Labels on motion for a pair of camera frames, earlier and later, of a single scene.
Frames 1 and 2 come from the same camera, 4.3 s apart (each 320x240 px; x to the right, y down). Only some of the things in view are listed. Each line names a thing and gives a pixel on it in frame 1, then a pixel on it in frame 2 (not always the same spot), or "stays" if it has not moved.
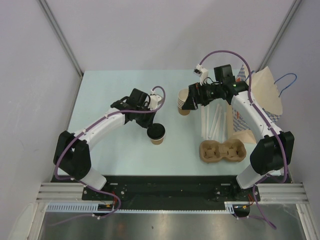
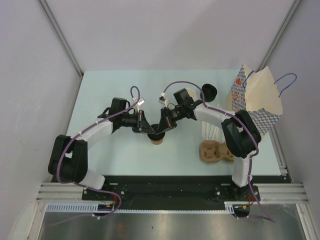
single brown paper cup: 157,142 stays
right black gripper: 196,95 to 166,122
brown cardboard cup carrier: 232,150 stays
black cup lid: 156,131 stays
